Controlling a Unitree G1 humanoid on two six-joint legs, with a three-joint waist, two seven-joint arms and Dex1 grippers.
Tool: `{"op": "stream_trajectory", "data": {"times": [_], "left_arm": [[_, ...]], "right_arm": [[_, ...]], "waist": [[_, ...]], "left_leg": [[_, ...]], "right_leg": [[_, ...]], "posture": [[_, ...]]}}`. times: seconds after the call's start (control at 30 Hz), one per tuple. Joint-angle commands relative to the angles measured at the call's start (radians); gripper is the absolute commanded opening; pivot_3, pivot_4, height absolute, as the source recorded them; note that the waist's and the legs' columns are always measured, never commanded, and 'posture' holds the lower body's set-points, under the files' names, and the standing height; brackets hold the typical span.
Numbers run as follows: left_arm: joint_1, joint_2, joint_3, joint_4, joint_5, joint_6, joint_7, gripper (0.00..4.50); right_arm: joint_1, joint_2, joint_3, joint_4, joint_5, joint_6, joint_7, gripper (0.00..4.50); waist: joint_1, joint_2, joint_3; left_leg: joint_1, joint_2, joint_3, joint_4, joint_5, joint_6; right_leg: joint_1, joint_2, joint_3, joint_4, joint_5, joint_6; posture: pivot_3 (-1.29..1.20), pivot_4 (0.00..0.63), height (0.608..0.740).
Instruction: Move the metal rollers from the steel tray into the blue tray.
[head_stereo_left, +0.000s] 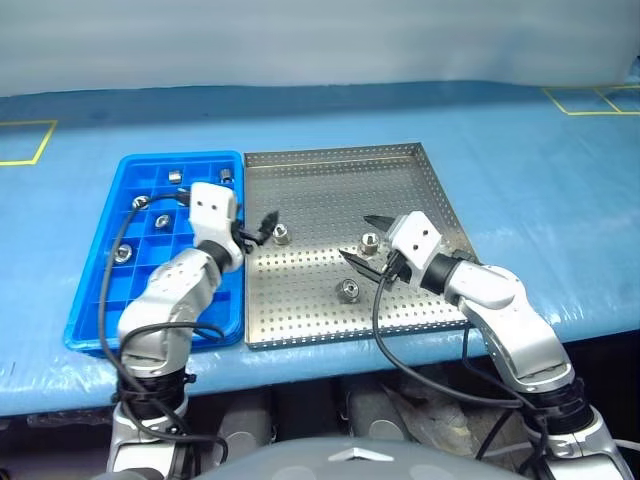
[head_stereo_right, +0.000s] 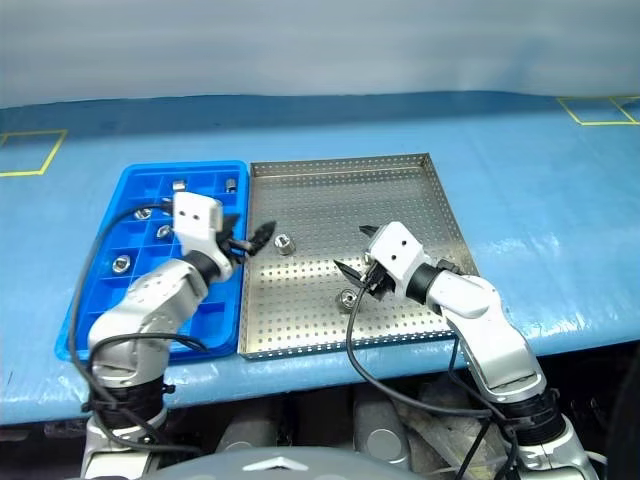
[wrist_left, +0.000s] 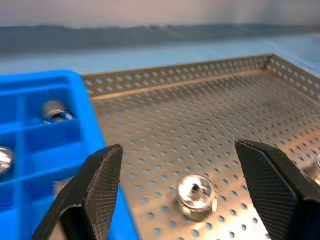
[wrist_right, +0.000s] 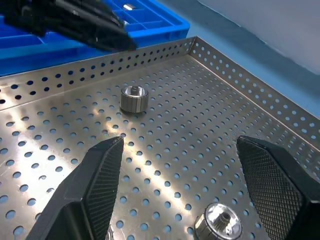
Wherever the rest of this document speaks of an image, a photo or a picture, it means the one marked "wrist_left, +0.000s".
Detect silver metal roller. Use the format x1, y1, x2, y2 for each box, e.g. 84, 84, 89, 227
39, 99, 75, 125
0, 145, 15, 176
301, 152, 320, 186

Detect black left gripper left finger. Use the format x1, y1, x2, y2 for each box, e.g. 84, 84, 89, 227
31, 143, 124, 240

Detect perforated steel tray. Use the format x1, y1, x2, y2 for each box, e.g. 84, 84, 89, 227
81, 53, 320, 240

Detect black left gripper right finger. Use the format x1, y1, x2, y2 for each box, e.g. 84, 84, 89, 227
234, 138, 320, 240

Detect blue plastic compartment tray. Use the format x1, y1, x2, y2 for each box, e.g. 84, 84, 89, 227
0, 69, 141, 240

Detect silver metal nut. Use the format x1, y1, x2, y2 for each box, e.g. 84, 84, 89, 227
176, 174, 218, 222

